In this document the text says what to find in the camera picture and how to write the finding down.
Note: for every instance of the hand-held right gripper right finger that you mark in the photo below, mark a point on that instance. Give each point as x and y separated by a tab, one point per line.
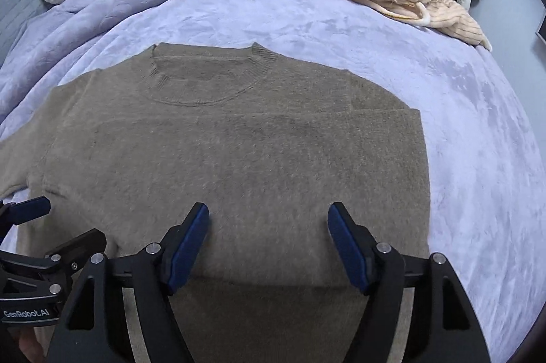
347	248

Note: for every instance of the taupe knit sweater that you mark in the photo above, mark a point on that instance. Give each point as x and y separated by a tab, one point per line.
239	158

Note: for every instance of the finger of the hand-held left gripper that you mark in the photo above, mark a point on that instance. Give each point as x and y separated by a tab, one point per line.
81	243
30	207

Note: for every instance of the lavender plush blanket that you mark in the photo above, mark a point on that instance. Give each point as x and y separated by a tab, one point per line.
469	132

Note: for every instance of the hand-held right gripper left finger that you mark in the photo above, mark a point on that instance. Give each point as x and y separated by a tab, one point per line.
187	248

